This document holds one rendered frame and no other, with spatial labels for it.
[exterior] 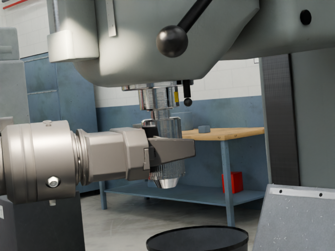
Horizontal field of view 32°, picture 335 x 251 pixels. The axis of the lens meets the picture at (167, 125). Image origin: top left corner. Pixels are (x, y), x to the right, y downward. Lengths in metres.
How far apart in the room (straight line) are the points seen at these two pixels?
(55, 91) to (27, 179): 7.34
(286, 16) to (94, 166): 0.28
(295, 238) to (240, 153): 5.38
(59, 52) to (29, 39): 9.36
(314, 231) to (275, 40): 0.40
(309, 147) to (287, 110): 0.07
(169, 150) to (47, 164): 0.14
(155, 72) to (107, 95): 7.54
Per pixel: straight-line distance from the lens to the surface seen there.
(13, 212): 0.99
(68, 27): 0.61
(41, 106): 8.34
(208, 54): 0.65
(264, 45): 0.72
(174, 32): 0.54
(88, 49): 0.62
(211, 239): 2.98
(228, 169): 5.45
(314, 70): 1.00
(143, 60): 0.61
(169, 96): 0.68
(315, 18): 0.73
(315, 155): 1.02
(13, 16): 10.45
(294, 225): 1.02
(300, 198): 1.03
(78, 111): 8.04
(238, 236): 2.89
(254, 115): 6.17
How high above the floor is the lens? 1.30
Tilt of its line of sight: 3 degrees down
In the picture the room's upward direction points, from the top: 5 degrees counter-clockwise
